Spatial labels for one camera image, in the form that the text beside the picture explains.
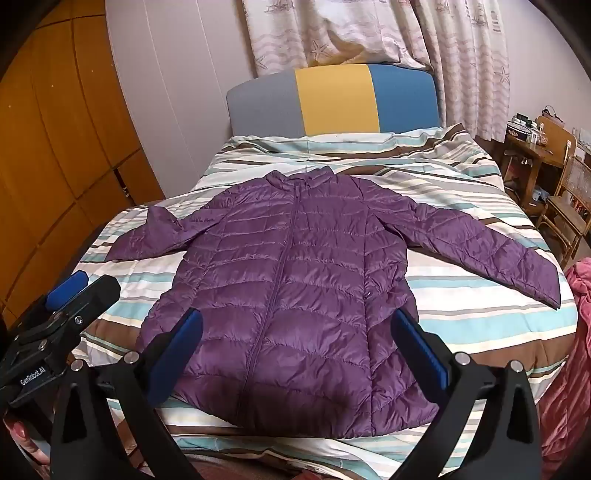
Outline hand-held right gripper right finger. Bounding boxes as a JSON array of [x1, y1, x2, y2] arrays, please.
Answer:
[[390, 308, 542, 480]]

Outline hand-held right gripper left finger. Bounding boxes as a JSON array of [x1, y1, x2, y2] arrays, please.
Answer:
[[50, 308, 205, 480]]

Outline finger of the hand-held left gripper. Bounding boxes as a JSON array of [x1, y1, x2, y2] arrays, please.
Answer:
[[16, 271, 89, 330], [28, 274, 122, 365]]

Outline purple down jacket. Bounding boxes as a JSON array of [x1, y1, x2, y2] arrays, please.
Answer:
[[105, 169, 562, 439]]

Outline person's left hand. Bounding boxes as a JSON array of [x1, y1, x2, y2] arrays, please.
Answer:
[[1, 418, 51, 467]]

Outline striped duvet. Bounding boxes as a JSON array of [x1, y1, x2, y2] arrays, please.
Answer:
[[69, 124, 580, 480]]

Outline wooden wardrobe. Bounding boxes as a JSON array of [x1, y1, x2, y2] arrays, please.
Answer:
[[0, 0, 164, 319]]

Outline pink cloth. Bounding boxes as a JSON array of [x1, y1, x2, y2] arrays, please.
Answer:
[[538, 258, 591, 476]]

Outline wooden desk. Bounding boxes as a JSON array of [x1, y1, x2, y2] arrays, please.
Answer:
[[501, 115, 578, 217]]

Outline grey yellow blue headboard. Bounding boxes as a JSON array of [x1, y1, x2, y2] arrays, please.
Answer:
[[226, 64, 439, 138]]

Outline printed curtain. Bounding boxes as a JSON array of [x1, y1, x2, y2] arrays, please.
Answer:
[[406, 0, 513, 144]]

